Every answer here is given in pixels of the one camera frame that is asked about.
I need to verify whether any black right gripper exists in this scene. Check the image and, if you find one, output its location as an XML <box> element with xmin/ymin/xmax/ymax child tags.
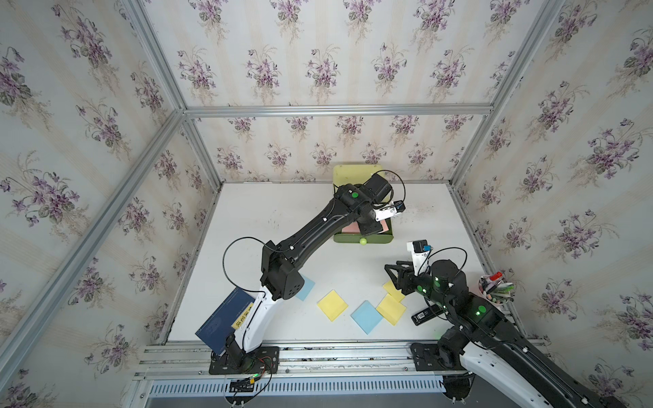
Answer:
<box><xmin>383</xmin><ymin>257</ymin><xmax>454</xmax><ymax>316</ymax></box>

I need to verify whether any green three-drawer cabinet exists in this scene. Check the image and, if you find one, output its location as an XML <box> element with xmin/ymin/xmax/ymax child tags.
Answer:
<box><xmin>333</xmin><ymin>164</ymin><xmax>394</xmax><ymax>245</ymax></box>

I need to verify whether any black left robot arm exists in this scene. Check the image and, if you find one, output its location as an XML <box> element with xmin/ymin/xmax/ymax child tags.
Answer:
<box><xmin>224</xmin><ymin>171</ymin><xmax>406</xmax><ymax>362</ymax></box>

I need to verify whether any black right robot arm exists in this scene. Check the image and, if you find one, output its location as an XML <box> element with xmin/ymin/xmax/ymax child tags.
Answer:
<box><xmin>384</xmin><ymin>260</ymin><xmax>623</xmax><ymax>407</ymax></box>

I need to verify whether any yellow sticky note upper right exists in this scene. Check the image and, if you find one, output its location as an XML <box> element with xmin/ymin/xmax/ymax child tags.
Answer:
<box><xmin>383</xmin><ymin>280</ymin><xmax>406</xmax><ymax>303</ymax></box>

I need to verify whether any yellow sticky note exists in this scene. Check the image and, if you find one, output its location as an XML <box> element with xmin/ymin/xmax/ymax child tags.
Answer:
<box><xmin>317</xmin><ymin>290</ymin><xmax>349</xmax><ymax>321</ymax></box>
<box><xmin>383</xmin><ymin>280</ymin><xmax>406</xmax><ymax>303</ymax></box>
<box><xmin>376</xmin><ymin>294</ymin><xmax>406</xmax><ymax>326</ymax></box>

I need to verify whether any yellow sticky note lower right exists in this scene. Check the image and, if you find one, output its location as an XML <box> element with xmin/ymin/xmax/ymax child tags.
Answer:
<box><xmin>376</xmin><ymin>294</ymin><xmax>406</xmax><ymax>326</ymax></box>

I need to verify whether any blue sticky note lower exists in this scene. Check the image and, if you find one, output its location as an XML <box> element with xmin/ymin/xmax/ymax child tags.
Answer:
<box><xmin>350</xmin><ymin>300</ymin><xmax>384</xmax><ymax>335</ymax></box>

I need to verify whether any blue sticky note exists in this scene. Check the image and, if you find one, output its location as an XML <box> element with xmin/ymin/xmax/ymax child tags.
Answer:
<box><xmin>350</xmin><ymin>300</ymin><xmax>384</xmax><ymax>335</ymax></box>
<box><xmin>295</xmin><ymin>276</ymin><xmax>316</xmax><ymax>302</ymax></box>

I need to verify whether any yellow sticky note left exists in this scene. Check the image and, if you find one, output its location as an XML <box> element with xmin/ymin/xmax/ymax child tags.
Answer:
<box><xmin>317</xmin><ymin>290</ymin><xmax>349</xmax><ymax>321</ymax></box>

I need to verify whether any blue sticky note left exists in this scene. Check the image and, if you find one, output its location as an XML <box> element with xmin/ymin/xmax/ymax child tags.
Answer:
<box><xmin>295</xmin><ymin>276</ymin><xmax>316</xmax><ymax>302</ymax></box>

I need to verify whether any black stapler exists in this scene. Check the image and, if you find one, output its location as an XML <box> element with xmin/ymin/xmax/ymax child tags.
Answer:
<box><xmin>411</xmin><ymin>305</ymin><xmax>444</xmax><ymax>326</ymax></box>

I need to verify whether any pink pen holder cup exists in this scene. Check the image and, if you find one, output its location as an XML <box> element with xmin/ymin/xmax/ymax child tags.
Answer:
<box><xmin>478</xmin><ymin>271</ymin><xmax>515</xmax><ymax>304</ymax></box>

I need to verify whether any dark blue book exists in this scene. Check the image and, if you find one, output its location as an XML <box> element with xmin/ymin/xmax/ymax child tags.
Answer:
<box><xmin>196</xmin><ymin>288</ymin><xmax>254</xmax><ymax>355</ymax></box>

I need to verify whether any small circuit board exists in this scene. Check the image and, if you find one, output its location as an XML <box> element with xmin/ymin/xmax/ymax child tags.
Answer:
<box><xmin>229</xmin><ymin>377</ymin><xmax>256</xmax><ymax>394</ymax></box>

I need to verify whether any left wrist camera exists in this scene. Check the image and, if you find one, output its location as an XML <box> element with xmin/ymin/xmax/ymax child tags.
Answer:
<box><xmin>374</xmin><ymin>201</ymin><xmax>406</xmax><ymax>222</ymax></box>

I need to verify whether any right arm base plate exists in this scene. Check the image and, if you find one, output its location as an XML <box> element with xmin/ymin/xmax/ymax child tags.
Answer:
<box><xmin>409</xmin><ymin>341</ymin><xmax>484</xmax><ymax>372</ymax></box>

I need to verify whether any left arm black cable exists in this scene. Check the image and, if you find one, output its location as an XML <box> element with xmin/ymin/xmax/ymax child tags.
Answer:
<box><xmin>221</xmin><ymin>235</ymin><xmax>271</xmax><ymax>294</ymax></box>

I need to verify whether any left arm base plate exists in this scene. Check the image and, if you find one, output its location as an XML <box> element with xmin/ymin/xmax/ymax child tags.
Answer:
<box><xmin>208</xmin><ymin>347</ymin><xmax>281</xmax><ymax>375</ymax></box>

